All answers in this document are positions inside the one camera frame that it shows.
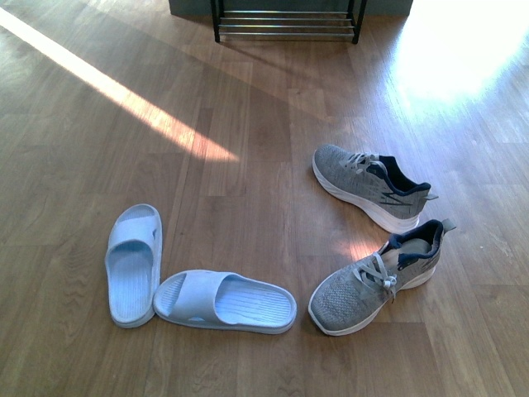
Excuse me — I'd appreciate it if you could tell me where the light blue slide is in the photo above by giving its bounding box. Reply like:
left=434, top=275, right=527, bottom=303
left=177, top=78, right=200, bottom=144
left=153, top=270, right=297, bottom=334
left=105, top=203, right=163, bottom=328

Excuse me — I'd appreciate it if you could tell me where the grey sneaker one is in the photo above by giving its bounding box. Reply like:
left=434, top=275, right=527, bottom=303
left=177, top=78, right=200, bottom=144
left=308, top=219, right=455, bottom=336
left=312, top=144, right=437, bottom=234

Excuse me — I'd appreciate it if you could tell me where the black metal shoe rack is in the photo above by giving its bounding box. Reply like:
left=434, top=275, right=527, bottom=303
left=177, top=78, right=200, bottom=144
left=210, top=1, right=367, bottom=44

